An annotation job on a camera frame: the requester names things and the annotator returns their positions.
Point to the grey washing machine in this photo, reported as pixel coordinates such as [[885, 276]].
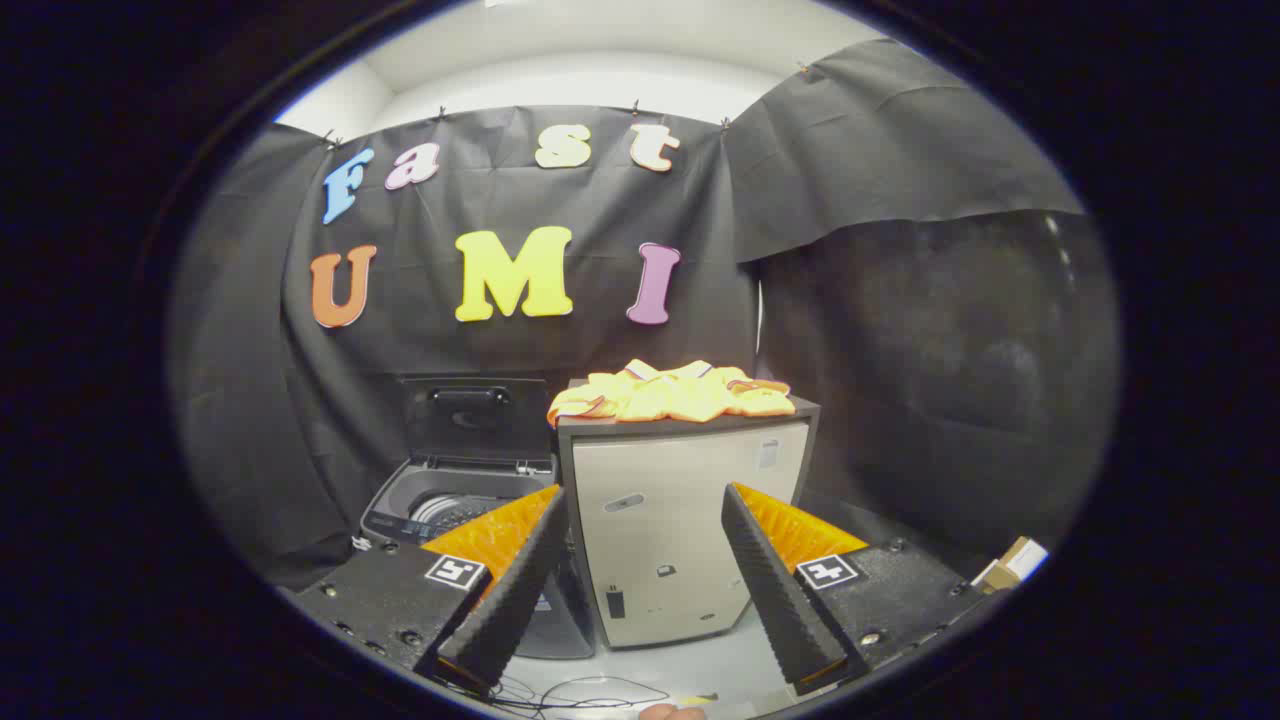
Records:
[[400, 500]]

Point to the orange yellow shirt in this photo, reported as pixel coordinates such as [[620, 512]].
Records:
[[680, 395]]

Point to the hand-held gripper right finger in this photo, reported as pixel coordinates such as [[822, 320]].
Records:
[[780, 600]]

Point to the dark washing machine lid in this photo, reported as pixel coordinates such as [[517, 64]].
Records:
[[470, 425]]

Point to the black backdrop cloth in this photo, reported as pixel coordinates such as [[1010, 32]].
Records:
[[560, 340]]

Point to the cardboard box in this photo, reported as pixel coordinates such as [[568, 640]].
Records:
[[1012, 562]]

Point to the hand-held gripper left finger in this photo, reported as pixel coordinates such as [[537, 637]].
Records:
[[510, 600]]

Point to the yellow floor tape piece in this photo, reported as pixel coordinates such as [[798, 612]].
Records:
[[697, 697]]

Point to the beige cabinet with grey top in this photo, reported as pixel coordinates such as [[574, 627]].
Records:
[[670, 500]]

